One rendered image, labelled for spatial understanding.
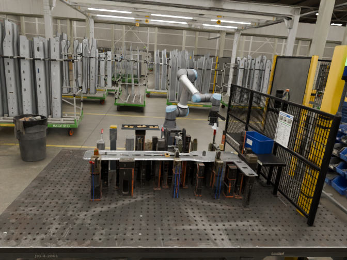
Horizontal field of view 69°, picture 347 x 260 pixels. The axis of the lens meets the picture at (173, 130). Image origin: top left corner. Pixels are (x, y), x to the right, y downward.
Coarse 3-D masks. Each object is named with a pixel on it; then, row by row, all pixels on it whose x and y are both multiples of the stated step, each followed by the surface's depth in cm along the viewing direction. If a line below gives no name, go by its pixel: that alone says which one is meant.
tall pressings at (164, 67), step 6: (162, 54) 1121; (186, 54) 1104; (156, 60) 1130; (162, 60) 1127; (156, 66) 1137; (162, 66) 1132; (162, 72) 1141; (156, 78) 1149; (162, 78) 1151; (156, 84) 1154; (162, 84) 1156
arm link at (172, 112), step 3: (171, 105) 277; (174, 105) 277; (168, 108) 269; (171, 108) 268; (174, 108) 269; (177, 108) 274; (168, 111) 269; (171, 111) 269; (174, 111) 270; (177, 111) 273; (165, 114) 275; (168, 114) 270; (171, 114) 270; (174, 114) 271; (177, 114) 273; (165, 117) 275; (168, 117) 271; (171, 117) 271; (174, 117) 272
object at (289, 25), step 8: (48, 0) 692; (104, 0) 709; (112, 0) 707; (120, 0) 709; (128, 0) 711; (48, 8) 698; (192, 8) 731; (200, 8) 735; (208, 8) 734; (48, 16) 703; (272, 16) 758; (280, 16) 756; (48, 24) 709; (288, 24) 771; (48, 32) 715
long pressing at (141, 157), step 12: (84, 156) 211; (108, 156) 214; (120, 156) 215; (132, 156) 217; (144, 156) 219; (156, 156) 221; (180, 156) 225; (192, 156) 227; (204, 156) 230; (228, 156) 234
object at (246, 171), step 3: (234, 162) 221; (237, 162) 221; (240, 162) 222; (243, 162) 222; (237, 165) 216; (240, 165) 216; (243, 165) 217; (246, 165) 217; (240, 168) 210; (243, 168) 210; (246, 168) 211; (249, 168) 211; (243, 171) 204; (246, 171) 205; (249, 171) 205; (252, 171) 206; (246, 174) 199; (255, 174) 201
